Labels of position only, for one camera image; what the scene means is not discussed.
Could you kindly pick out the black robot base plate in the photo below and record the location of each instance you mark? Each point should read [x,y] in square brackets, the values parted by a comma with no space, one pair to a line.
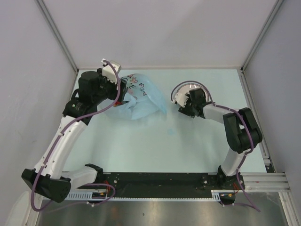
[166,185]

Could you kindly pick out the white slotted cable duct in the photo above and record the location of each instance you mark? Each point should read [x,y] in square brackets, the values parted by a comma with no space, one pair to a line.
[86,196]

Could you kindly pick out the light blue printed plastic bag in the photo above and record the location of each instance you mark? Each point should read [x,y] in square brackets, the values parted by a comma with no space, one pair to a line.
[142,99]

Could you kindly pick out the aluminium frame rail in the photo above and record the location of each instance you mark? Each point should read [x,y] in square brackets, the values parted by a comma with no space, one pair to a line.
[265,182]

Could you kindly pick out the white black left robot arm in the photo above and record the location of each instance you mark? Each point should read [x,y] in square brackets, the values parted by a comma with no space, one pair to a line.
[47,177]

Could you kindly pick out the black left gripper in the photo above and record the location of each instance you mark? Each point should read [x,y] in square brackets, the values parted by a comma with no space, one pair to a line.
[114,94]

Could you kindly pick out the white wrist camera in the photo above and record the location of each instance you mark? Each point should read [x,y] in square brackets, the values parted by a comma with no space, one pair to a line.
[110,70]
[180,98]

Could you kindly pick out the round printed white plate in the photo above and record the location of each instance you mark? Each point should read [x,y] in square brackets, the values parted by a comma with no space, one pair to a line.
[186,87]

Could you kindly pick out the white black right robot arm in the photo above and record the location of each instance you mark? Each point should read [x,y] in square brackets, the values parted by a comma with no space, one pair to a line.
[242,131]

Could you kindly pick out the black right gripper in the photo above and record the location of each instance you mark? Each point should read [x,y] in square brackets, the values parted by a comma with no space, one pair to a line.
[185,109]

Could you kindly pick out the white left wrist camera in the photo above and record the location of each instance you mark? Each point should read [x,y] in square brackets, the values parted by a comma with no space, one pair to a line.
[110,70]

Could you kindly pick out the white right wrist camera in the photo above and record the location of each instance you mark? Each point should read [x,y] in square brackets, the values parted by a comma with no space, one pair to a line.
[180,98]

